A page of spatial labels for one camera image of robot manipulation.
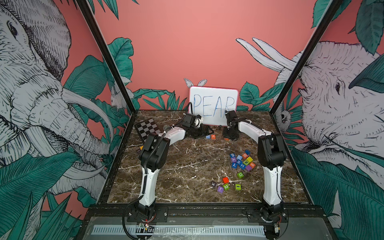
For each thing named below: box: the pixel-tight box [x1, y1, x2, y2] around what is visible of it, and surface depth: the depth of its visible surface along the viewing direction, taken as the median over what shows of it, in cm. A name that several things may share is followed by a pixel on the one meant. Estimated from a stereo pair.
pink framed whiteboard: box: [189, 86, 239, 127], surface depth 106 cm
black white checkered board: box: [134, 118, 161, 143], surface depth 109 cm
